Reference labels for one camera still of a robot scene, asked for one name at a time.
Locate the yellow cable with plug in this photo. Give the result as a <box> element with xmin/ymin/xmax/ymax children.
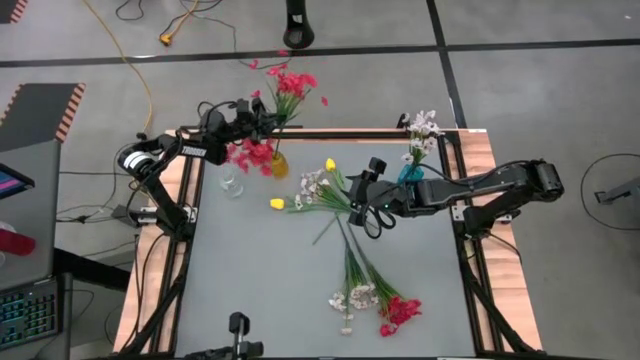
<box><xmin>158</xmin><ymin>0</ymin><xmax>200</xmax><ymax>48</ymax></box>

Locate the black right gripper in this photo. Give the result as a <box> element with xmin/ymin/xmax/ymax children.
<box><xmin>346</xmin><ymin>173</ymin><xmax>404</xmax><ymax>226</ymax></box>

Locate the black mat striped edge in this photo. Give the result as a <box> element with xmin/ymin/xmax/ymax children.
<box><xmin>0</xmin><ymin>0</ymin><xmax>30</xmax><ymax>25</ymax></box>
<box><xmin>0</xmin><ymin>82</ymin><xmax>87</xmax><ymax>154</ymax></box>

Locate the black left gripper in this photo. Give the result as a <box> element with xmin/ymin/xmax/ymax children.
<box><xmin>230</xmin><ymin>97</ymin><xmax>280</xmax><ymax>144</ymax></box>

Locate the grey side table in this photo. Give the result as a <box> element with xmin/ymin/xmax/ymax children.
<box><xmin>0</xmin><ymin>139</ymin><xmax>62</xmax><ymax>294</ymax></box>

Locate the yellow extension cable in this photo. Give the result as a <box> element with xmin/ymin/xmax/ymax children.
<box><xmin>82</xmin><ymin>0</ymin><xmax>154</xmax><ymax>139</ymax></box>

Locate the red cup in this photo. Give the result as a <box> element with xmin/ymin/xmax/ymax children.
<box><xmin>0</xmin><ymin>227</ymin><xmax>38</xmax><ymax>257</ymax></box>

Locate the angled display screen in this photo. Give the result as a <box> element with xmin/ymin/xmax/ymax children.
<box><xmin>0</xmin><ymin>162</ymin><xmax>36</xmax><ymax>201</ymax></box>

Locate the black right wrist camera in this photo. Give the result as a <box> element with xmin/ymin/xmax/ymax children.
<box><xmin>367</xmin><ymin>156</ymin><xmax>389</xmax><ymax>182</ymax></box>

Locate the blue glass vase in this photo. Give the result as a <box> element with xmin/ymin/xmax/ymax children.
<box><xmin>397</xmin><ymin>162</ymin><xmax>426</xmax><ymax>185</ymax></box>

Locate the keyboard with purple lights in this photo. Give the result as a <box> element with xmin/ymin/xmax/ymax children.
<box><xmin>0</xmin><ymin>274</ymin><xmax>66</xmax><ymax>351</ymax></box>

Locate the clear textured glass vase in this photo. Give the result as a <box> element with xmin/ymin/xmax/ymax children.
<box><xmin>218</xmin><ymin>164</ymin><xmax>245</xmax><ymax>199</ymax></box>

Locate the white veined flower bunch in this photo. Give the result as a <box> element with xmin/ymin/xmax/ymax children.
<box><xmin>327</xmin><ymin>214</ymin><xmax>380</xmax><ymax>336</ymax></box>
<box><xmin>398</xmin><ymin>109</ymin><xmax>445</xmax><ymax>174</ymax></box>
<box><xmin>287</xmin><ymin>168</ymin><xmax>357</xmax><ymax>215</ymax></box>

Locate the grey floor stand foot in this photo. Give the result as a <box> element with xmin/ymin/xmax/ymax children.
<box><xmin>594</xmin><ymin>177</ymin><xmax>640</xmax><ymax>206</ymax></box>

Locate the black floor stand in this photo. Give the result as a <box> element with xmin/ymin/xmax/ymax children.
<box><xmin>282</xmin><ymin>0</ymin><xmax>316</xmax><ymax>50</ymax></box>

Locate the amber glass vase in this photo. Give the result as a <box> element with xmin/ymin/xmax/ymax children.
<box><xmin>270</xmin><ymin>151</ymin><xmax>291</xmax><ymax>180</ymax></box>

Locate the black table-level camera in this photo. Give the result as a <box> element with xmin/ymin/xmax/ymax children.
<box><xmin>182</xmin><ymin>311</ymin><xmax>265</xmax><ymax>360</ymax></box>

